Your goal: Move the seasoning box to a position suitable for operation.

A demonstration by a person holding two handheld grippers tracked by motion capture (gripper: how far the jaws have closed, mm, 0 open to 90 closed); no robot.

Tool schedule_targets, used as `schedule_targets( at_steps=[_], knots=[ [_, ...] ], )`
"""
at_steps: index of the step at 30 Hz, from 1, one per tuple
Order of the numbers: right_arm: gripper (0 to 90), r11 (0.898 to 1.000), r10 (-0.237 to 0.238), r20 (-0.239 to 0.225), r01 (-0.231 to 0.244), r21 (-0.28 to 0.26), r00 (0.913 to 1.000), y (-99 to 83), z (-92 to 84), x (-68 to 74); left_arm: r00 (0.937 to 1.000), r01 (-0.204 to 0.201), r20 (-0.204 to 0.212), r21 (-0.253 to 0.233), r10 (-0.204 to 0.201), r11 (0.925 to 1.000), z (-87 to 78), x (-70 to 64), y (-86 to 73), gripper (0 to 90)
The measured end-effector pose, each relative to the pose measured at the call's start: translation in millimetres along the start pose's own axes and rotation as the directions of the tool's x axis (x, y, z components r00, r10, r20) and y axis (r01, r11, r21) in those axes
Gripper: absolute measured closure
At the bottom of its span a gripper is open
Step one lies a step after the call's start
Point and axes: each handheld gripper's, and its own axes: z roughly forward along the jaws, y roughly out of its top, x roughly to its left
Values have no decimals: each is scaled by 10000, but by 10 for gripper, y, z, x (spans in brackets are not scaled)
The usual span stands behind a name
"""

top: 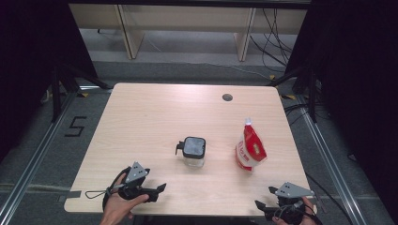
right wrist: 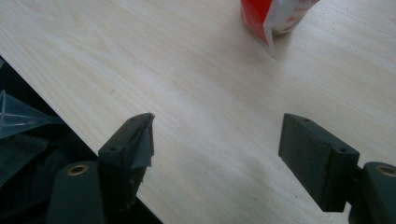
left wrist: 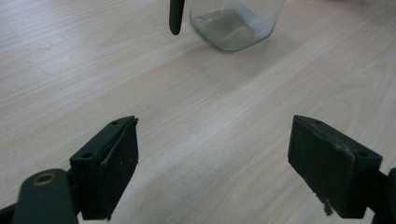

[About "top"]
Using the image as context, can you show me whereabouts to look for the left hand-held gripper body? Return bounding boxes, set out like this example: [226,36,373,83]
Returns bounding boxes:
[117,161,152,202]

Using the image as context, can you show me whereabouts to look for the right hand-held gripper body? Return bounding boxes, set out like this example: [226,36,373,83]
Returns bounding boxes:
[273,182,315,225]

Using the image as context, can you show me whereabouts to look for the red and white refill pouch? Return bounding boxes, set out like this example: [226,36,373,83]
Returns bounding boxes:
[235,117,268,173]

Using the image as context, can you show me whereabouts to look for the glass jar with black lid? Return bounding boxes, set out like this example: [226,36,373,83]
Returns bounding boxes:
[175,136,207,169]

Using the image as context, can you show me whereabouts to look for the person's right hand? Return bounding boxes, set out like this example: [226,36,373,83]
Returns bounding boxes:
[271,196,318,225]

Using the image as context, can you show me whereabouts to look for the person's left hand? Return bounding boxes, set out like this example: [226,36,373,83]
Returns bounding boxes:
[100,172,150,225]

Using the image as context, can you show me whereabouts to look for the dark grey tape strip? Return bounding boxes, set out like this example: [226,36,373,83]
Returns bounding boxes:
[57,189,83,203]

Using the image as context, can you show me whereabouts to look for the black metal stand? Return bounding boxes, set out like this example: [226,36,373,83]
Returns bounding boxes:
[51,64,113,124]
[267,67,319,124]

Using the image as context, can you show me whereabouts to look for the black curtain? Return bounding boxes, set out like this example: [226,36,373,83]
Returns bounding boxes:
[284,0,398,218]
[0,0,99,163]

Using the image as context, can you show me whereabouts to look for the long black floor cable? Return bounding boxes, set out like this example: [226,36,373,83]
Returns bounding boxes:
[305,172,355,225]

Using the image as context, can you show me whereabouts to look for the aluminium floor rail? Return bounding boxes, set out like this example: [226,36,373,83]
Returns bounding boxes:
[0,90,79,225]
[295,93,365,225]

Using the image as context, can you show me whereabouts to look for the black floor cables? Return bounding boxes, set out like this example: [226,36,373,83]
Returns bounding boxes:
[283,102,331,127]

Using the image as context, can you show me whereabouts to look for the short aluminium rail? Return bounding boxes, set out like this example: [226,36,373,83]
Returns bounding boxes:
[76,83,113,94]

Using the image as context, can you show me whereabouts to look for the white floor cable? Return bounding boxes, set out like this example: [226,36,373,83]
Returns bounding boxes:
[200,61,272,81]

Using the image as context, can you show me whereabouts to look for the black cable bundle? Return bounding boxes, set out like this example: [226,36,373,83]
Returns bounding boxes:
[249,7,294,75]

